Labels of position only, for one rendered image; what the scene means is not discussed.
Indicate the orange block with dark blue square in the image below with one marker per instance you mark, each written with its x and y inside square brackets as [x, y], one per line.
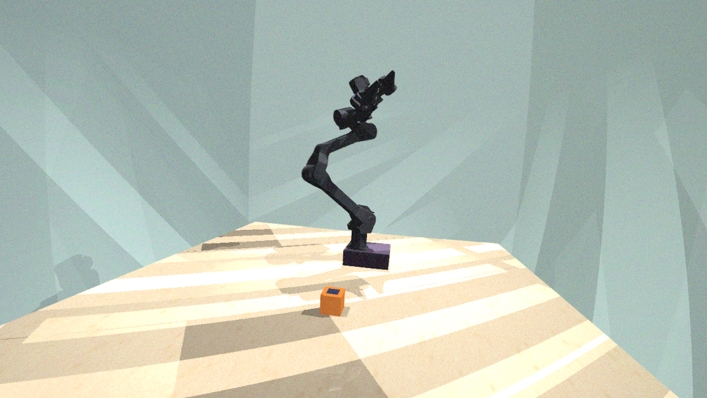
[332, 301]

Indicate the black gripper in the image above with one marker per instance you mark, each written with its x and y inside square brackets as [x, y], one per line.
[365, 102]

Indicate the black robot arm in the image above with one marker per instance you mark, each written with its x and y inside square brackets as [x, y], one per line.
[314, 172]

